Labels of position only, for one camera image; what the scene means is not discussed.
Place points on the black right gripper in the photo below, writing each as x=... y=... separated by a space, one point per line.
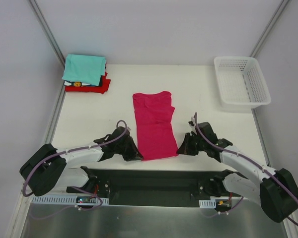
x=188 y=145

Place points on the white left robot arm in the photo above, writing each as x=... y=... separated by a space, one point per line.
x=51 y=168

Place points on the white plastic basket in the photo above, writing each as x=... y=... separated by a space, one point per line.
x=241 y=83

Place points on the crimson pink t shirt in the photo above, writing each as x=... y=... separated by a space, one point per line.
x=153 y=115

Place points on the folded teal t shirt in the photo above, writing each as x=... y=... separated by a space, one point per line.
x=84 y=69

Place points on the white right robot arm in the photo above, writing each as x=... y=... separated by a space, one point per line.
x=274 y=190

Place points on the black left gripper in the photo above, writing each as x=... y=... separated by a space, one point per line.
x=130 y=150

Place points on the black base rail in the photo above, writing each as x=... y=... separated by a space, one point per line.
x=150 y=188

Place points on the folded dark printed t shirt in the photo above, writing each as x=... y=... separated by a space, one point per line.
x=77 y=86

